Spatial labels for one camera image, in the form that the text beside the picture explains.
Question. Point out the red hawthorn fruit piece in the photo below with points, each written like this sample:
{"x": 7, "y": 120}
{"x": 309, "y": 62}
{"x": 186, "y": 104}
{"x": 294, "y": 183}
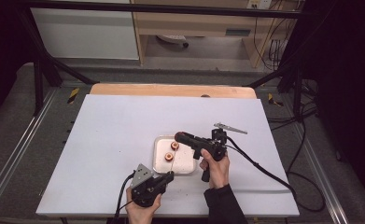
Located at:
{"x": 174, "y": 145}
{"x": 168, "y": 156}

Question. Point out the black metal stand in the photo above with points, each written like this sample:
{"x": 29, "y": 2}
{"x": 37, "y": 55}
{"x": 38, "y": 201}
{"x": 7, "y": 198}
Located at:
{"x": 40, "y": 71}
{"x": 292, "y": 81}

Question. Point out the person's left hand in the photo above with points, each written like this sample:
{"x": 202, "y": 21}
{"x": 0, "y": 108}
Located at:
{"x": 141, "y": 213}

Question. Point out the white enamel tray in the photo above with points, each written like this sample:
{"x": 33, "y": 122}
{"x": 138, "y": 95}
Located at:
{"x": 183, "y": 161}

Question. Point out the white wall power strip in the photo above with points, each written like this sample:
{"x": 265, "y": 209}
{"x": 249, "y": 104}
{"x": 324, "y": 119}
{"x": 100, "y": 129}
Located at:
{"x": 259, "y": 3}

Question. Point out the light wooden desk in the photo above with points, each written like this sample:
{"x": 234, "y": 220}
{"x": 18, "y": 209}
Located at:
{"x": 199, "y": 25}

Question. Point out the white cabinet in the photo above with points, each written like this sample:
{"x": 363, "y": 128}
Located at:
{"x": 83, "y": 34}

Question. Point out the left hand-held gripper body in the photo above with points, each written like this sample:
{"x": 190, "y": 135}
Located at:
{"x": 144, "y": 189}

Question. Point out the black metal crossbar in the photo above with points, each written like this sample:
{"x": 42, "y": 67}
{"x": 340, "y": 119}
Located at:
{"x": 158, "y": 8}

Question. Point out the light wooden table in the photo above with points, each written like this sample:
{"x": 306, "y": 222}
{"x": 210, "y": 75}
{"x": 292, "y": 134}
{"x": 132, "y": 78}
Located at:
{"x": 171, "y": 90}

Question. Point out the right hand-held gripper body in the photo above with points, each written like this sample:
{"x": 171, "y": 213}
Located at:
{"x": 213, "y": 146}

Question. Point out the white caster base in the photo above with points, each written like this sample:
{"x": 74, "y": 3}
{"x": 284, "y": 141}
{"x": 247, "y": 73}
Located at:
{"x": 174, "y": 39}

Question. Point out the aluminium floor rail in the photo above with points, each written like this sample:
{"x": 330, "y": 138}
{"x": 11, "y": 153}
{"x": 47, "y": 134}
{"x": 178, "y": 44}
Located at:
{"x": 323, "y": 177}
{"x": 18, "y": 143}

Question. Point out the person's right hand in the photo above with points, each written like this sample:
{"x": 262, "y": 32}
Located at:
{"x": 217, "y": 171}

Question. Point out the thin wooden skewer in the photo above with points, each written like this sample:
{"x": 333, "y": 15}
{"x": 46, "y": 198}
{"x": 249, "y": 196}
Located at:
{"x": 171, "y": 166}

